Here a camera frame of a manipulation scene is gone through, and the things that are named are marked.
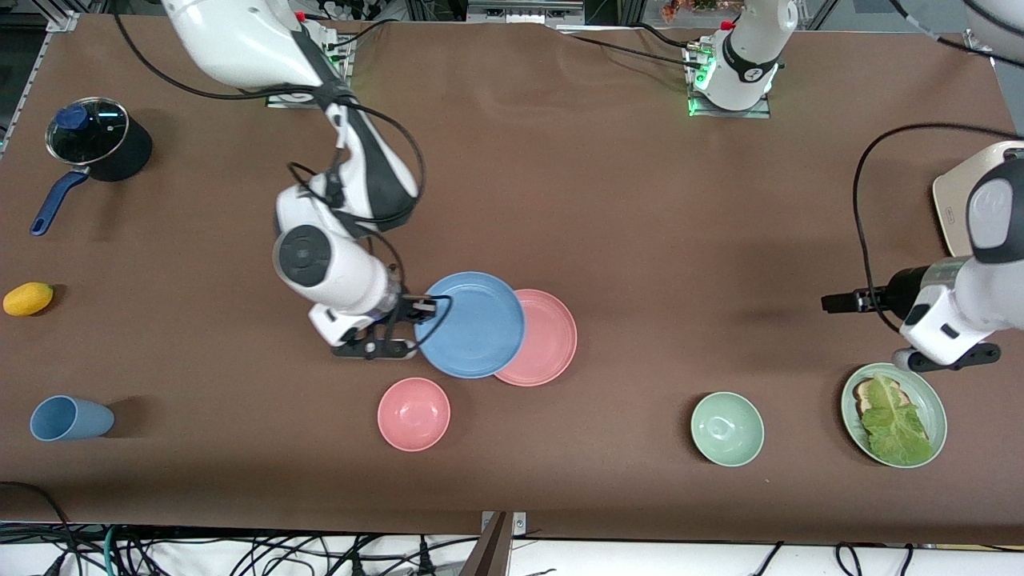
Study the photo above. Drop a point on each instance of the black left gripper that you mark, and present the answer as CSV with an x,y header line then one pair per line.
x,y
902,292

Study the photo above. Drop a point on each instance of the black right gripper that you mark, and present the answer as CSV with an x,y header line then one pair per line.
x,y
410,307

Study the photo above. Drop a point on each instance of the blue plate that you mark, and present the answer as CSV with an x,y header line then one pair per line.
x,y
476,328

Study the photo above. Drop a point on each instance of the pink plate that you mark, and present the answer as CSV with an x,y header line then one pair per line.
x,y
548,340

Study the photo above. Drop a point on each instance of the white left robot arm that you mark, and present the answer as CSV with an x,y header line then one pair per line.
x,y
984,296

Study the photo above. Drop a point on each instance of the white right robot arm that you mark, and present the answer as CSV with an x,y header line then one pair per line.
x,y
344,272

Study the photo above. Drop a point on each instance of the toast slice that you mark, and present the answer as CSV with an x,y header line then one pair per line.
x,y
862,392

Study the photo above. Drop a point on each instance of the pink bowl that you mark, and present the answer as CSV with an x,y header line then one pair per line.
x,y
414,414

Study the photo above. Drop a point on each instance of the green plate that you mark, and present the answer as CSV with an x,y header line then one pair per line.
x,y
928,400

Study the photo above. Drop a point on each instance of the green lettuce leaf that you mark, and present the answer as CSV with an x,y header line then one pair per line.
x,y
896,428

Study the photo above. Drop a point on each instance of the beige cutting board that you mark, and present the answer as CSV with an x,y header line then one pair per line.
x,y
952,204

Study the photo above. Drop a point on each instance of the green bowl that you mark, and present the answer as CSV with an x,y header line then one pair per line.
x,y
727,429

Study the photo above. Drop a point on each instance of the brown table cover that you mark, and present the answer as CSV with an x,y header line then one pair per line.
x,y
640,200

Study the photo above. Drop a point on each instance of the dark wooden beam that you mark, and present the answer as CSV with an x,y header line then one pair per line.
x,y
490,552

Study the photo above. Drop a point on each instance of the blue cup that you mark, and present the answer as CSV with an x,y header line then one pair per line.
x,y
68,418

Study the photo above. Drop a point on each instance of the yellow lemon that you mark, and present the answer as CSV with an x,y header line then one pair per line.
x,y
28,299

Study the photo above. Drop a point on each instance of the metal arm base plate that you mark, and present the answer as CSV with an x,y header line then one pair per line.
x,y
346,76
764,108

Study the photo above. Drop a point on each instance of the small metal bracket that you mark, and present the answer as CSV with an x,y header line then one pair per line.
x,y
520,524

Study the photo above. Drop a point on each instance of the aluminium frame profile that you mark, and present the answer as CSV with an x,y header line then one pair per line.
x,y
524,10

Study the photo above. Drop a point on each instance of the aluminium table edge rail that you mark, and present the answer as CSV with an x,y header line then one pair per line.
x,y
24,88

